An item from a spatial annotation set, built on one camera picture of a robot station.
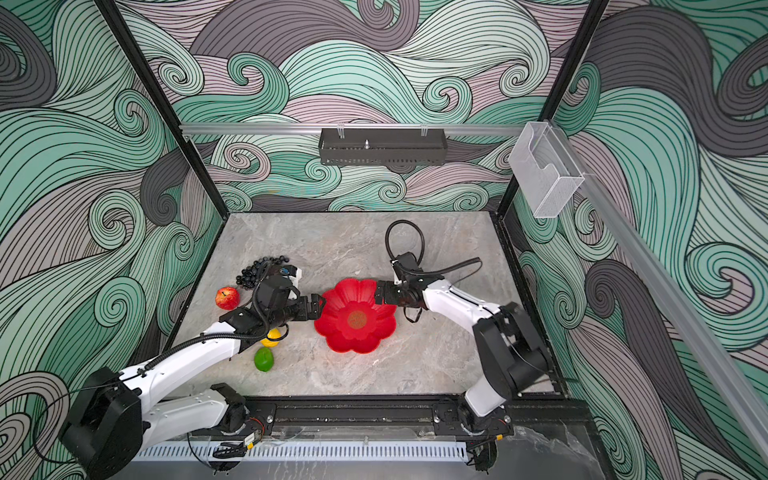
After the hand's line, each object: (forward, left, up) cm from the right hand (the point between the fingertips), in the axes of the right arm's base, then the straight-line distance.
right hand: (387, 295), depth 90 cm
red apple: (-1, +50, 0) cm, 50 cm away
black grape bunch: (+9, +46, -2) cm, 46 cm away
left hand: (-3, +21, +5) cm, 22 cm away
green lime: (-19, +34, -2) cm, 39 cm away
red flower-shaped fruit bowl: (-6, +10, -7) cm, 13 cm away
